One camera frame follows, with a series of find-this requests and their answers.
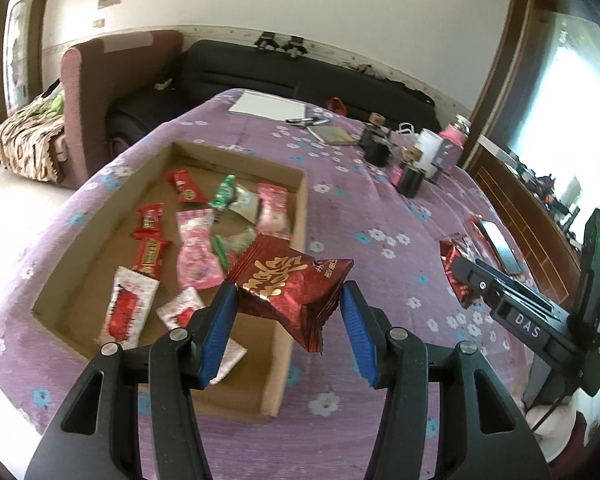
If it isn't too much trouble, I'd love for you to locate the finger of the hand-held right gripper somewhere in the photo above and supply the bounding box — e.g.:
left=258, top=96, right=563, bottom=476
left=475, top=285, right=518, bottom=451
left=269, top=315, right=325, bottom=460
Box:
left=496, top=275, right=572, bottom=314
left=451, top=255, right=512, bottom=307

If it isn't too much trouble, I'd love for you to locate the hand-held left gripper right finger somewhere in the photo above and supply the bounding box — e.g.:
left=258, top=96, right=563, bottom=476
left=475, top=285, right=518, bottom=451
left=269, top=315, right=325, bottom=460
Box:
left=339, top=280, right=551, bottom=480

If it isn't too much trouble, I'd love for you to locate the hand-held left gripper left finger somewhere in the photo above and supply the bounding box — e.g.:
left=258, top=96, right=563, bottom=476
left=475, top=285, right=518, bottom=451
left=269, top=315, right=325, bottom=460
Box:
left=25, top=280, right=241, bottom=480

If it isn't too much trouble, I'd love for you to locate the dark red gold-print packet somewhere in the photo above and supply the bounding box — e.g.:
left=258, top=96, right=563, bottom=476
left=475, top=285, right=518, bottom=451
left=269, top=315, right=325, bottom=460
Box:
left=227, top=234, right=355, bottom=354
left=439, top=237, right=487, bottom=309

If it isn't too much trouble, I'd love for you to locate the pink snack packet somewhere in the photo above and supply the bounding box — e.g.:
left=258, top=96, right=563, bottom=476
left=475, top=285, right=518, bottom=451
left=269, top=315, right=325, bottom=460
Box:
left=256, top=183, right=294, bottom=241
left=175, top=208, right=224, bottom=291

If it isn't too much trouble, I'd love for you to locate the green-ended snack packet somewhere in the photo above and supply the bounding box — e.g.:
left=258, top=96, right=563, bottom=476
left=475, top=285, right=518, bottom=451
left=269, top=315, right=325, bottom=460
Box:
left=211, top=226, right=259, bottom=271
left=209, top=174, right=261, bottom=224

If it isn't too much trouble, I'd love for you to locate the red twist-wrapped candy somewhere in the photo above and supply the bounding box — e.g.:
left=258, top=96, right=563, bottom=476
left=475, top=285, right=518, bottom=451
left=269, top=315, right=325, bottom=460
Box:
left=130, top=237, right=172, bottom=279
left=130, top=203, right=167, bottom=241
left=165, top=170, right=205, bottom=205

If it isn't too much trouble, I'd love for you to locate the shallow cardboard box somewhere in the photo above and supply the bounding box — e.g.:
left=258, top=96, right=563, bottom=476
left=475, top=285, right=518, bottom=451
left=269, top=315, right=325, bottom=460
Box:
left=31, top=140, right=309, bottom=423

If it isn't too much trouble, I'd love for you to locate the black smartphone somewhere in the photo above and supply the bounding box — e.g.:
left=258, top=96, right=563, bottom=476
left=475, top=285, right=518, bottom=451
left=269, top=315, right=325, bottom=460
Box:
left=480, top=219, right=524, bottom=276

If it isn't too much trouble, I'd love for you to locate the purple floral tablecloth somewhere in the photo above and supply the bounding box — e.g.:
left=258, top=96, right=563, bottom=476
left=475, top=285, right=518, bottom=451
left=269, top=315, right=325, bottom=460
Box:
left=0, top=87, right=581, bottom=480

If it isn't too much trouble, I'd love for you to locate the dark jar with cork lid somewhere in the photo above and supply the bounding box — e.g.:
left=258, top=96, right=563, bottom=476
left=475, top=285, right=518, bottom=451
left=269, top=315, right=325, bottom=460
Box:
left=359, top=112, right=394, bottom=167
left=394, top=147, right=428, bottom=199

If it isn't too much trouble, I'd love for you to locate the pink bottle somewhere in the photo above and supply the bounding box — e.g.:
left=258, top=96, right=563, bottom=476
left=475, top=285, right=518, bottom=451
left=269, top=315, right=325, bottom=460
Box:
left=439, top=115, right=474, bottom=174

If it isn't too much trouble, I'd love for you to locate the white plastic cup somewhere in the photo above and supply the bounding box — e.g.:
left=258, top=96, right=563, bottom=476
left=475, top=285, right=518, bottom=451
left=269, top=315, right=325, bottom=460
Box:
left=416, top=129, right=445, bottom=166

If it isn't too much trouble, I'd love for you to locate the grey notebook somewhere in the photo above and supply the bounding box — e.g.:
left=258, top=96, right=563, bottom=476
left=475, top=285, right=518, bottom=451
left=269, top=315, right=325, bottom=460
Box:
left=307, top=125, right=361, bottom=147

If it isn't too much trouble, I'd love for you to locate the white paper sheet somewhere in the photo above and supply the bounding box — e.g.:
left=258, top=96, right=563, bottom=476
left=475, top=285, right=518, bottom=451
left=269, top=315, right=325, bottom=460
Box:
left=228, top=91, right=308, bottom=122

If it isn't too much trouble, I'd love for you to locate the maroon armchair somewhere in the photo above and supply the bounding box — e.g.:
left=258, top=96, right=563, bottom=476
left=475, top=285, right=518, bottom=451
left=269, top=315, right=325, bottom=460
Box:
left=60, top=29, right=185, bottom=191

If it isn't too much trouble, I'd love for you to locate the black sofa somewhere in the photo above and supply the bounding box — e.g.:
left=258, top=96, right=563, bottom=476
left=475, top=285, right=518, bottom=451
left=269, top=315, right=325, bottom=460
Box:
left=105, top=39, right=443, bottom=148

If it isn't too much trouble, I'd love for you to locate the patterned brown blanket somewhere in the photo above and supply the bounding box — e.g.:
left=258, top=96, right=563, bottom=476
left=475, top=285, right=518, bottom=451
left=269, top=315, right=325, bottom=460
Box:
left=0, top=80, right=67, bottom=183

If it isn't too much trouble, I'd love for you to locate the glass panelled wooden door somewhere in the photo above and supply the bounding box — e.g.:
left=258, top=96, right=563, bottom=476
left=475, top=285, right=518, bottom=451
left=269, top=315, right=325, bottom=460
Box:
left=0, top=0, right=36, bottom=114

